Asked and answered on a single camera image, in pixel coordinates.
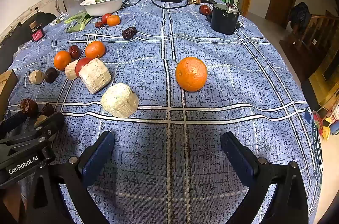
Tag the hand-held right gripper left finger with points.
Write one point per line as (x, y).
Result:
(98, 157)

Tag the small bottle with pink label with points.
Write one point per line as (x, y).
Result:
(37, 32)

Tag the blue checked tablecloth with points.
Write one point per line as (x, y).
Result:
(169, 54)

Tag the wooden railing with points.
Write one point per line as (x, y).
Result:
(319, 28)

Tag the small tan sugarcane chunk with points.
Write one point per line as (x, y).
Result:
(36, 77)

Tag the small white sugarcane chunk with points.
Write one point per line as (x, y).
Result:
(71, 71)

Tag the green leafy vegetable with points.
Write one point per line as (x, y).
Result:
(79, 20)

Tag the small mandarin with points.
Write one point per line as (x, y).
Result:
(62, 60)
(95, 49)
(113, 20)

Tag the large white sugarcane chunk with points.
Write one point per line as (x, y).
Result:
(119, 100)
(95, 76)

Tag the dark wrinkled date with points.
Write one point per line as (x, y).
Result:
(129, 32)

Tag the black cylindrical device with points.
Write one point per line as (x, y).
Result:
(224, 18)

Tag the cardboard box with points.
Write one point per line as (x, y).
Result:
(6, 85)

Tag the red date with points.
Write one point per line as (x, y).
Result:
(28, 106)
(204, 9)
(99, 24)
(74, 51)
(47, 109)

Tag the dark jacket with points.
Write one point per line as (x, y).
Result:
(299, 16)

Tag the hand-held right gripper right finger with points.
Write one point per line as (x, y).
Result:
(238, 157)

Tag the large orange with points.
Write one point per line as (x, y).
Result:
(191, 74)

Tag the red tomato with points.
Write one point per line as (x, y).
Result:
(106, 18)
(82, 65)

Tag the dark round date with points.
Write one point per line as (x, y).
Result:
(50, 74)

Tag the white bowl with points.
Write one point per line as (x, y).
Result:
(103, 4)

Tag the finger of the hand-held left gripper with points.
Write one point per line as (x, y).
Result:
(50, 126)
(12, 122)

